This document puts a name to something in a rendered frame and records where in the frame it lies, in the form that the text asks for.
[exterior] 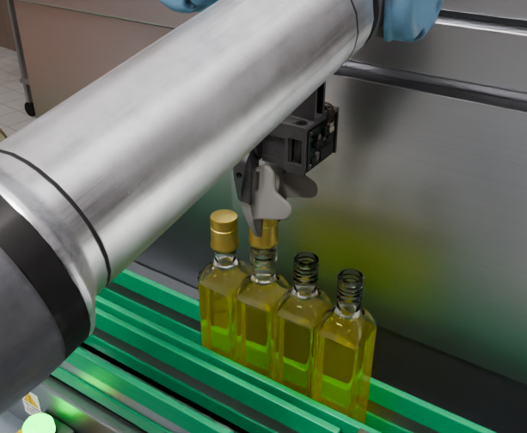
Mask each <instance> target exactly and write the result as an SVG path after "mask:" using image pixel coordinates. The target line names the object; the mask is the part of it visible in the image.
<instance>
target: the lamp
mask: <svg viewBox="0 0 527 433"><path fill-rule="evenodd" d="M22 433H57V428H56V425H55V423H54V421H53V418H52V417H51V416H49V415H47V414H45V413H37V414H34V415H32V416H31V417H29V418H28V419H27V420H26V422H25V423H24V425H23V426H22Z"/></svg>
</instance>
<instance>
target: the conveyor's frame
mask: <svg viewBox="0 0 527 433"><path fill-rule="evenodd" d="M7 411H9V412H11V413H12V414H14V415H15V416H17V417H18V418H19V419H21V420H22V421H24V422H26V420H27V419H28V418H29V417H31V416H32V415H34V414H37V413H42V412H47V413H49V414H50V415H52V416H53V417H55V418H56V419H58V420H59V421H61V422H62V423H64V424H66V425H67V426H69V427H71V428H72V429H73V430H74V431H75V432H76V433H143V432H141V431H139V430H137V428H136V429H135V428H134V427H132V426H130V425H129V424H128V423H126V422H124V421H123V420H121V419H119V418H117V417H116V416H114V415H113V414H111V413H110V412H107V411H106V410H104V409H102V408H101V407H99V406H98V405H96V404H94V403H93V402H91V401H89V400H88V399H85V398H84V397H83V396H81V395H80V394H78V393H76V392H74V391H72V390H71V389H69V388H68V387H66V386H64V385H63V384H61V383H59V382H58V381H55V380H54V379H53V378H51V377H50V376H48V377H47V378H46V379H45V380H44V381H43V382H41V384H39V386H37V387H36V388H35V389H34V390H32V391H31V392H30V393H28V394H27V395H26V396H25V397H24V398H22V399H21V400H20V401H18V402H17V403H16V404H15V405H14V406H12V407H10V408H9V409H8V410H7Z"/></svg>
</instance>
